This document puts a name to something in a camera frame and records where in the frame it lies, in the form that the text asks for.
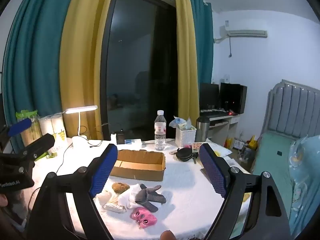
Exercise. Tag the dark glass sliding door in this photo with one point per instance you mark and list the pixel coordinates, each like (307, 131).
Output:
(140, 55)

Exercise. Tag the white papers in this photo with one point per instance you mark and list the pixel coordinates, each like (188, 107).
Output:
(222, 151)

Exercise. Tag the bed with teal sheet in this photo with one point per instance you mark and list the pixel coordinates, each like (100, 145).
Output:
(272, 170)

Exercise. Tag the yellow curtain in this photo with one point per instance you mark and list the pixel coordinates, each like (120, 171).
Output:
(185, 55)
(82, 55)

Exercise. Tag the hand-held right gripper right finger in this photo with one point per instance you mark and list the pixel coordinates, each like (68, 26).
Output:
(213, 172)

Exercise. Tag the blue printed blanket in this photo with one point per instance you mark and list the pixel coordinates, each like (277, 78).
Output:
(306, 180)

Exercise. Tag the person's left hand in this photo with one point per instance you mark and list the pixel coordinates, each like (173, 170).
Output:
(3, 200)

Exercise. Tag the dotted colourful card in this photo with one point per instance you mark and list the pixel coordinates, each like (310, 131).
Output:
(196, 145)

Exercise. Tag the steel thermos cup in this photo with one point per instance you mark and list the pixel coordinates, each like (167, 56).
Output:
(202, 130)

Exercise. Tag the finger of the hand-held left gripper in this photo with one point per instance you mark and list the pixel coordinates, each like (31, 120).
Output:
(20, 127)
(41, 143)

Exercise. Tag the grey padded headboard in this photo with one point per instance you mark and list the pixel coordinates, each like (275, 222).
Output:
(290, 110)

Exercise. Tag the white ribbed cloth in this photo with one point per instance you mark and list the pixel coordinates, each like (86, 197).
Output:
(115, 207)

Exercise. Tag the cardboard box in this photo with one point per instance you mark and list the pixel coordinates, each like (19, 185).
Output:
(140, 170)

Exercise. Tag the yellow cloth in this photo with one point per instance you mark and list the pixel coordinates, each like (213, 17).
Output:
(246, 197)

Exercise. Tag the pink cloth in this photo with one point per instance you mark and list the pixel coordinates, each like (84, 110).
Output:
(143, 217)

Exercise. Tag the stack of paper cups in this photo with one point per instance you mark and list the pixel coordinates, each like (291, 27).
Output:
(51, 125)

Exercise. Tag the white charger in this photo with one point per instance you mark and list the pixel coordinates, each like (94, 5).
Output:
(113, 139)

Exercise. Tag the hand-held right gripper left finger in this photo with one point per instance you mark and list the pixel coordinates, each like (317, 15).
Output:
(103, 172)

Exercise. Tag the green topped clear packet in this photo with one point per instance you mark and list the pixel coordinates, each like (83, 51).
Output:
(30, 127)

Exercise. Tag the black round case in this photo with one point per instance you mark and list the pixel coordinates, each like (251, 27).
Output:
(186, 154)

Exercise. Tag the person's left forearm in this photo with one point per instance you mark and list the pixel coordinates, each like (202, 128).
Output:
(16, 210)

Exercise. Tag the white desk lamp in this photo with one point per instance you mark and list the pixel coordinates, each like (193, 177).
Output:
(80, 140)

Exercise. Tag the packets in basket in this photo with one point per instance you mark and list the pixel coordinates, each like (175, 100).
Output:
(180, 123)

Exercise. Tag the clear plastic water bottle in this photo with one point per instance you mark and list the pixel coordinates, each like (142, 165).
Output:
(160, 135)

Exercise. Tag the white air conditioner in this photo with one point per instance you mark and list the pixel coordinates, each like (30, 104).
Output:
(246, 33)

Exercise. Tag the white box with blue label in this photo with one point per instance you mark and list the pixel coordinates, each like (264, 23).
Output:
(133, 143)

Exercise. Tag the white bag with yellow print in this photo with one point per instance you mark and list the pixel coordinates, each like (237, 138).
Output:
(58, 145)

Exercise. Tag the white computer desk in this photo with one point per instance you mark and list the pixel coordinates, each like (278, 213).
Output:
(221, 127)

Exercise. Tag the teal curtain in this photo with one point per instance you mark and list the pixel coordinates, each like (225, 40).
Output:
(203, 42)
(37, 55)

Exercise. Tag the white woven plastic basket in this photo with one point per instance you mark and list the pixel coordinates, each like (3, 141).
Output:
(185, 137)

